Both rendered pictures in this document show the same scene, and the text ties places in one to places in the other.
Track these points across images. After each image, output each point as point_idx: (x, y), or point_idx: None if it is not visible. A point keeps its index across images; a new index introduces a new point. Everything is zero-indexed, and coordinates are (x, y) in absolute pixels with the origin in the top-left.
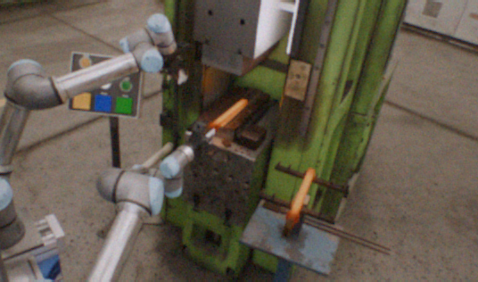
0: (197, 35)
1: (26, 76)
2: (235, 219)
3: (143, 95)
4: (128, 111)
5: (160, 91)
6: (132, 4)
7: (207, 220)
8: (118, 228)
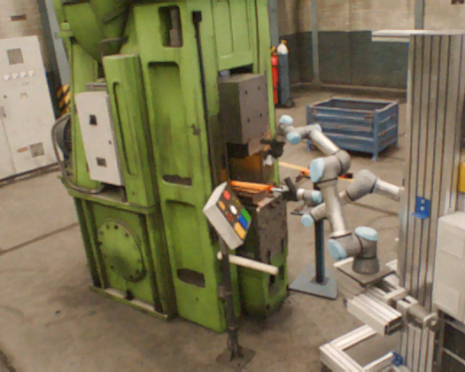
0: (244, 139)
1: (338, 156)
2: (285, 242)
3: None
4: (249, 216)
5: None
6: None
7: (275, 264)
8: (390, 184)
